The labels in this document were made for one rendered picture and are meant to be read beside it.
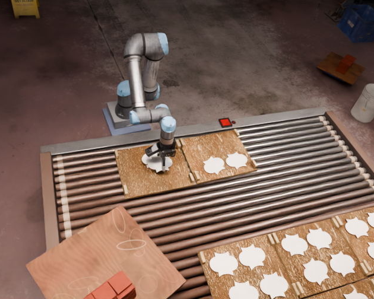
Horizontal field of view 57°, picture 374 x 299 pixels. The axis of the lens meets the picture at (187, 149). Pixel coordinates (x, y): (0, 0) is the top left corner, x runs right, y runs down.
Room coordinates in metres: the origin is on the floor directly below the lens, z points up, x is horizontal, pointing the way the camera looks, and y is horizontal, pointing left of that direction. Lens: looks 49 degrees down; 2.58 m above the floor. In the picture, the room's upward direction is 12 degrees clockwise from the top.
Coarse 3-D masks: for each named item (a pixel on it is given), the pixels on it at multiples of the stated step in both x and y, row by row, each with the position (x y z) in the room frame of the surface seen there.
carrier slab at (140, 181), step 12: (120, 156) 1.27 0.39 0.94; (132, 156) 1.29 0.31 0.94; (180, 156) 1.36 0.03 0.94; (120, 168) 1.18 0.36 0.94; (132, 168) 1.19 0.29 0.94; (144, 168) 1.21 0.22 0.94; (180, 168) 1.27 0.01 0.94; (132, 180) 1.11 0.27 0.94; (144, 180) 1.13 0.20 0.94; (156, 180) 1.15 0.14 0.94; (168, 180) 1.16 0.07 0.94; (180, 180) 1.18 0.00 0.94; (132, 192) 1.03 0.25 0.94; (144, 192) 1.05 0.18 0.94; (156, 192) 1.07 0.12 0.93
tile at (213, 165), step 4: (208, 160) 1.37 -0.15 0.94; (212, 160) 1.37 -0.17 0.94; (216, 160) 1.38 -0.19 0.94; (220, 160) 1.39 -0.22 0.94; (208, 164) 1.34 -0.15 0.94; (212, 164) 1.34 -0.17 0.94; (216, 164) 1.35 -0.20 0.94; (220, 164) 1.36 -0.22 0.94; (204, 168) 1.30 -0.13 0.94; (208, 168) 1.30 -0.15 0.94; (212, 168) 1.31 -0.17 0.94; (216, 168) 1.32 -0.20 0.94; (220, 168) 1.32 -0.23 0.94; (224, 168) 1.33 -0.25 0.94; (208, 172) 1.28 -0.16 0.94; (212, 172) 1.28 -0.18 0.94; (216, 172) 1.29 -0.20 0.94
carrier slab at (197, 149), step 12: (228, 132) 1.65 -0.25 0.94; (180, 144) 1.46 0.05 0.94; (192, 144) 1.48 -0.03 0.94; (204, 144) 1.50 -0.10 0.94; (216, 144) 1.52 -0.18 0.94; (228, 144) 1.54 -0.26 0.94; (240, 144) 1.57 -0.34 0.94; (192, 156) 1.38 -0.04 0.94; (204, 156) 1.40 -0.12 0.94; (216, 156) 1.42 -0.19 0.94; (192, 168) 1.29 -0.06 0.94; (228, 168) 1.34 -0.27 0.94; (240, 168) 1.36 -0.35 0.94; (252, 168) 1.38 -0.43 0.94; (204, 180) 1.22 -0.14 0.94
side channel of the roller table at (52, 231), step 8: (48, 152) 1.17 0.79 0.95; (40, 160) 1.11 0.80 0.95; (48, 160) 1.12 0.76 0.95; (40, 168) 1.06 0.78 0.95; (48, 168) 1.06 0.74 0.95; (48, 176) 1.02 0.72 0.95; (48, 184) 0.97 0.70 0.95; (48, 192) 0.92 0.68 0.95; (48, 200) 0.87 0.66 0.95; (48, 208) 0.83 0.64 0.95; (56, 208) 0.86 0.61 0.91; (48, 216) 0.78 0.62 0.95; (56, 216) 0.80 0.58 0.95; (48, 224) 0.74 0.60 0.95; (56, 224) 0.75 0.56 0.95; (48, 232) 0.70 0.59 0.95; (56, 232) 0.71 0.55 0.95; (48, 240) 0.66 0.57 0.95; (56, 240) 0.67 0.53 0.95; (48, 248) 0.62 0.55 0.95
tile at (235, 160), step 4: (236, 152) 1.48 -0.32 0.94; (228, 156) 1.44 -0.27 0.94; (232, 156) 1.44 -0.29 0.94; (236, 156) 1.45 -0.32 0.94; (240, 156) 1.46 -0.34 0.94; (244, 156) 1.46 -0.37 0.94; (228, 160) 1.40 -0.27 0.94; (232, 160) 1.41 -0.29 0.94; (236, 160) 1.42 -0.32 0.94; (240, 160) 1.42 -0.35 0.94; (244, 160) 1.43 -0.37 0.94; (228, 164) 1.37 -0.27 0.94; (232, 164) 1.38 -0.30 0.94; (236, 164) 1.38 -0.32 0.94; (240, 164) 1.39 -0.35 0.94; (244, 164) 1.39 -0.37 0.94; (236, 168) 1.35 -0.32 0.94
